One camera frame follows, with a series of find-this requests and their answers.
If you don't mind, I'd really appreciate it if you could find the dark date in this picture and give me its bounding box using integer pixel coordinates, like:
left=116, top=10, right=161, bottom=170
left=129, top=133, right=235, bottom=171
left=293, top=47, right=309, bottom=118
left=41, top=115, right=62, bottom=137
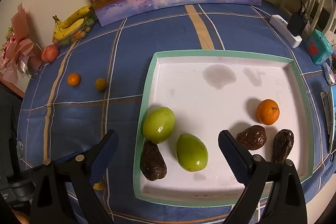
left=272, top=129, right=294, bottom=163
left=236, top=125, right=267, bottom=151
left=140, top=140, right=167, bottom=181

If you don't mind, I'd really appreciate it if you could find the red apple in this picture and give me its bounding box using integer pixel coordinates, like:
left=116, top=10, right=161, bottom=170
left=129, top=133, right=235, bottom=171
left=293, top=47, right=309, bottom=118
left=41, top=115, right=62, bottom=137
left=41, top=44, right=59, bottom=63

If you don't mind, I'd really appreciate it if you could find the teal box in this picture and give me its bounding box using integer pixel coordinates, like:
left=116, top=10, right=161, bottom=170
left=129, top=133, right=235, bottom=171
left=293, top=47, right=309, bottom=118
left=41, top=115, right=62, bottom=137
left=305, top=29, right=333, bottom=65

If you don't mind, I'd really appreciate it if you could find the pink flower bouquet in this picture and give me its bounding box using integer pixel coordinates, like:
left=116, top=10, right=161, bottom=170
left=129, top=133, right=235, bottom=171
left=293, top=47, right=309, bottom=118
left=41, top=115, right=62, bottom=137
left=1, top=5, right=43, bottom=98

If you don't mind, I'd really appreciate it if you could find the black power adapter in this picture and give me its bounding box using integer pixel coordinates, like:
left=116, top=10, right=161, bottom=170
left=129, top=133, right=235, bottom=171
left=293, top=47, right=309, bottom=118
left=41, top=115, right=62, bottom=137
left=287, top=11, right=307, bottom=37

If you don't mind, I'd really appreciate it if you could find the white power strip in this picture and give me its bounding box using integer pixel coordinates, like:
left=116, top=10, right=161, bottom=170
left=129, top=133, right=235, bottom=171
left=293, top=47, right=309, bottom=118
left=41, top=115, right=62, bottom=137
left=270, top=15, right=302, bottom=48

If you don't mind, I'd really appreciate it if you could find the small orange mandarin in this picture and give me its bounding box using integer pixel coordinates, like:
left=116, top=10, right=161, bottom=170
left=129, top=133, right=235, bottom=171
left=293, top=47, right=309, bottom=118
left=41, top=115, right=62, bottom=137
left=67, top=73, right=81, bottom=87

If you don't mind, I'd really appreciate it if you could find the blue plaid tablecloth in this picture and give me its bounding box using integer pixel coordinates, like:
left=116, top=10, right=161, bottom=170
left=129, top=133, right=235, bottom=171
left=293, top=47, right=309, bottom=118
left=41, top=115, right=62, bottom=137
left=18, top=1, right=335, bottom=223

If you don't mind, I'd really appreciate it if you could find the clear fruit container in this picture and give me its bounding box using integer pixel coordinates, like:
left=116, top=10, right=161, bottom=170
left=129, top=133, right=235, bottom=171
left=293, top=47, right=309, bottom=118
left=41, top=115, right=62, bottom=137
left=52, top=12, right=97, bottom=46

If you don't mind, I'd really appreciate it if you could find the small yellow-green fruit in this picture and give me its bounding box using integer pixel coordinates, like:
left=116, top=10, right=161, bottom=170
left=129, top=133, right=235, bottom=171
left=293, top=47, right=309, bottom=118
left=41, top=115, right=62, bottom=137
left=94, top=78, right=107, bottom=92

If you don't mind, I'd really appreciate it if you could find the white tray green rim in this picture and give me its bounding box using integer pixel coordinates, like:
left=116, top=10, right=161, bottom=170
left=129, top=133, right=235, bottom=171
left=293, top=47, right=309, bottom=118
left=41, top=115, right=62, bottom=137
left=133, top=50, right=314, bottom=207

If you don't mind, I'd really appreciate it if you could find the orange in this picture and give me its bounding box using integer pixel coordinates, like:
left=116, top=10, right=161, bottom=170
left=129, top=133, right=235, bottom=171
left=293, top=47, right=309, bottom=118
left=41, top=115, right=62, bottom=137
left=256, top=99, right=280, bottom=126
left=93, top=180, right=105, bottom=191

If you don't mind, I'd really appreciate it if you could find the green fruit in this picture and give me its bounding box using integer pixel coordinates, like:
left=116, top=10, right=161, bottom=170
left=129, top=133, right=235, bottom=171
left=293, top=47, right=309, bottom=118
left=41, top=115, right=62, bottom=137
left=176, top=133, right=209, bottom=172
left=142, top=107, right=175, bottom=144

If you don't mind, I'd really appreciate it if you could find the banana bunch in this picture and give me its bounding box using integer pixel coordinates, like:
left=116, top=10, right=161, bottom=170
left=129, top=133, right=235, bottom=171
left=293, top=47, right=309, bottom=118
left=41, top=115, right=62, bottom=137
left=52, top=5, right=93, bottom=43

